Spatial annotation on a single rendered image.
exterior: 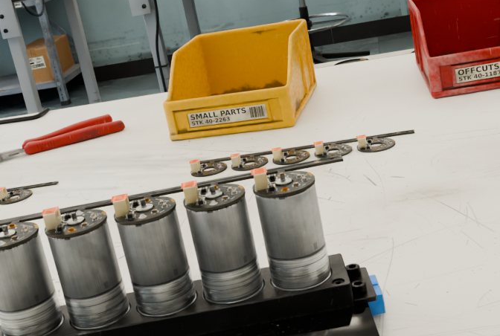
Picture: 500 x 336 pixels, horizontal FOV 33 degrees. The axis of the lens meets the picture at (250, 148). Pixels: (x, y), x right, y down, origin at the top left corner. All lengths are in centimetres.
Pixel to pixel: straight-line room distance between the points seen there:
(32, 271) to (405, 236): 18
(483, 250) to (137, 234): 16
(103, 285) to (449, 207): 19
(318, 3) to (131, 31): 108
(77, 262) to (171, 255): 4
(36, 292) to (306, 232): 11
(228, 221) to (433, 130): 27
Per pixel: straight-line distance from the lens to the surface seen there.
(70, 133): 72
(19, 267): 35
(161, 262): 34
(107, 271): 34
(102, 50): 505
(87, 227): 34
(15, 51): 295
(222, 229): 33
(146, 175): 59
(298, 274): 34
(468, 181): 48
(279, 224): 33
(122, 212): 34
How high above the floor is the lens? 93
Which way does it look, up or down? 17 degrees down
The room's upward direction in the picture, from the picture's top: 11 degrees counter-clockwise
